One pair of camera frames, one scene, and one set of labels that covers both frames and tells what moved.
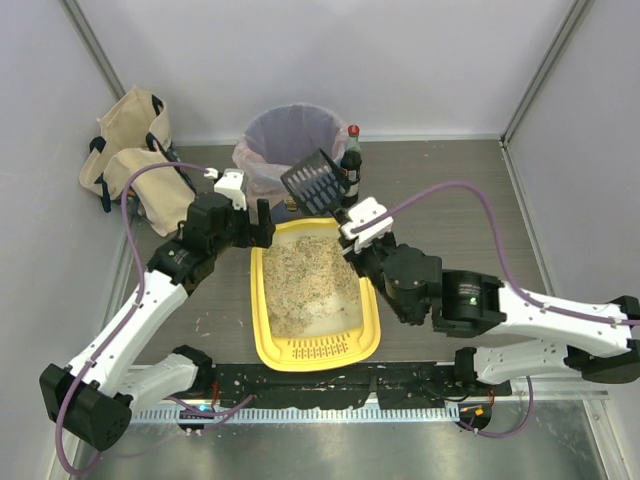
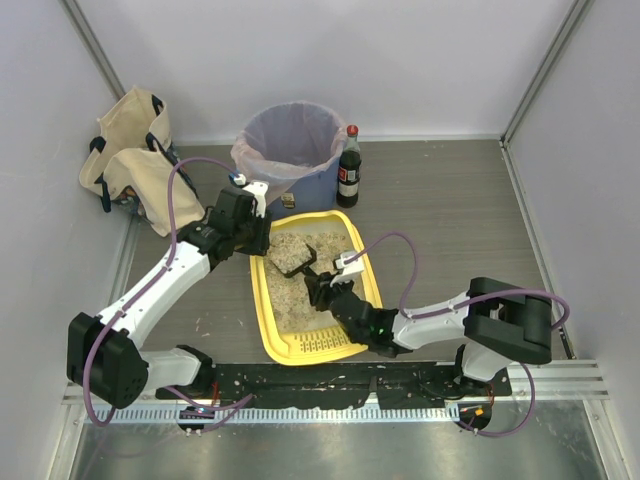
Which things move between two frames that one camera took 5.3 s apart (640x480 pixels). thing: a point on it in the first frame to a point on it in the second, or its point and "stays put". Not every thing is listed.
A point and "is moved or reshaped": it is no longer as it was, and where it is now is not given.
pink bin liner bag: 274,139 stays put
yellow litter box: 313,309 is moved or reshaped
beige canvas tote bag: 134,133 stays put
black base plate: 389,385 stays put
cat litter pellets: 308,279 stays put
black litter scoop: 319,185 to 305,270
